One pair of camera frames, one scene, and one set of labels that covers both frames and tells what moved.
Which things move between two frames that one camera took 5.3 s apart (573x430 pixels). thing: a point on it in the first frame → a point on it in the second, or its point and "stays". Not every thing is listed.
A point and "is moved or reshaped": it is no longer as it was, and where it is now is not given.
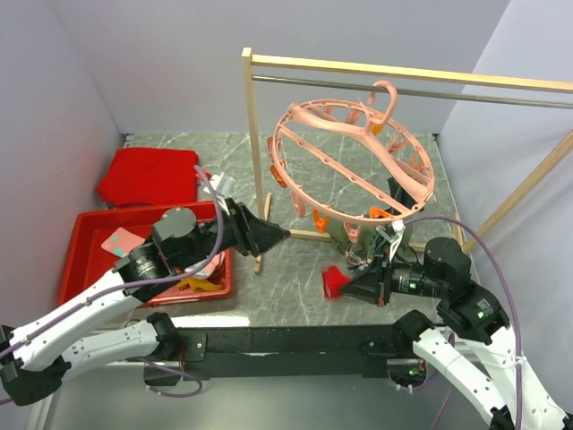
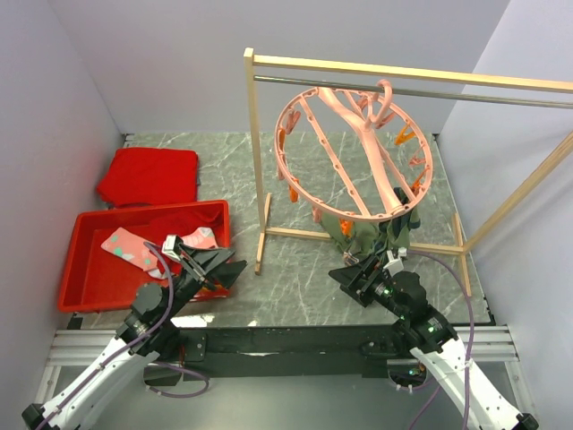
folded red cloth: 149,176 stays
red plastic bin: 87,262 stays
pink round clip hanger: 382,98 is moved or reshaped
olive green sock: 356,238 is moved or reshaped
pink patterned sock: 122,241 stays
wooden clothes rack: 414,76 stays
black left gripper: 254,236 → 210,258
